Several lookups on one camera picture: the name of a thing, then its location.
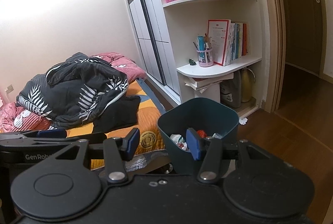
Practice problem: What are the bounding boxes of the red plastic bag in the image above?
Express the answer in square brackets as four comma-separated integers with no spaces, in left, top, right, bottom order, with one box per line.
[196,130,207,138]

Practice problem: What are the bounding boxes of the dark teal trash bin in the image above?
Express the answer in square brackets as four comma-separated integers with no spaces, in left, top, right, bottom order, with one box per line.
[158,98,239,174]

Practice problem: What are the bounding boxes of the bed with floral orange cover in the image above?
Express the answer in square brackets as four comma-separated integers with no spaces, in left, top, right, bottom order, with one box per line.
[0,78,172,172]

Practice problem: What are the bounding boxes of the black garment on bed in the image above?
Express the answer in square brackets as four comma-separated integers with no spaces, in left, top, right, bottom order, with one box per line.
[93,95,140,134]

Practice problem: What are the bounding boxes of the black leaf-pattern duvet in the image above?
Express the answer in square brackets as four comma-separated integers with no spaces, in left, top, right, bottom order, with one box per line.
[16,53,129,129]

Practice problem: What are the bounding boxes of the stack of papers under shelf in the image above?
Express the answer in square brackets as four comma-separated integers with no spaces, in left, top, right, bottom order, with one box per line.
[185,73,234,93]

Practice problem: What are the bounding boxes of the grey jug under shelf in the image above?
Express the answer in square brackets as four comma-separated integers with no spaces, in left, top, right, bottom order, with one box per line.
[220,70,242,109]

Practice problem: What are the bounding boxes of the pink pen holder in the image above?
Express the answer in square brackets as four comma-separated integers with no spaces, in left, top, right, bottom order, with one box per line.
[197,49,214,67]

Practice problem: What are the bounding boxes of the row of books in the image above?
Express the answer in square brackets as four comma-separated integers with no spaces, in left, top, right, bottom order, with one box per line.
[207,20,250,66]

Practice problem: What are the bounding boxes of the white corner shelf unit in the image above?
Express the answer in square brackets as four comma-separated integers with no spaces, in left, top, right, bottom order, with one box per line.
[161,0,270,118]

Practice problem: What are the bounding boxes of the brown wooden door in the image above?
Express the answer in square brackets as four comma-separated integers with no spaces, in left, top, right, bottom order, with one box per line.
[283,0,323,75]

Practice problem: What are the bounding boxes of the sliding wardrobe doors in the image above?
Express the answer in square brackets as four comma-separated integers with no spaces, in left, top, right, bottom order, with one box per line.
[127,0,181,104]

